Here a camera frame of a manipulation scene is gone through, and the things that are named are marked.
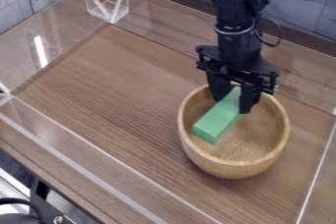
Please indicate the clear acrylic corner bracket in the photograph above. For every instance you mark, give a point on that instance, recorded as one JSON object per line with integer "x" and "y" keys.
{"x": 108, "y": 11}

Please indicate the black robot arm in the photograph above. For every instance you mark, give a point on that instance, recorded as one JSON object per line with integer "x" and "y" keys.
{"x": 238, "y": 17}

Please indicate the clear acrylic tray wall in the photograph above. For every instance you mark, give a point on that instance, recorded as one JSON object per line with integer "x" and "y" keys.
{"x": 89, "y": 98}

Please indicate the black table frame bracket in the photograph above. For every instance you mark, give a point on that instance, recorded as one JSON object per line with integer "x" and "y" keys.
{"x": 24, "y": 205}

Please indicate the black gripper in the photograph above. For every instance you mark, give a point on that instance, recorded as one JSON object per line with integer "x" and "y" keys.
{"x": 234, "y": 61}

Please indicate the wooden bowl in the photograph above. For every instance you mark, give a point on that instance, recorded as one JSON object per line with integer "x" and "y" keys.
{"x": 248, "y": 147}

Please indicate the green stick block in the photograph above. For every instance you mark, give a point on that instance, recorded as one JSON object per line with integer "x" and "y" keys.
{"x": 218, "y": 119}

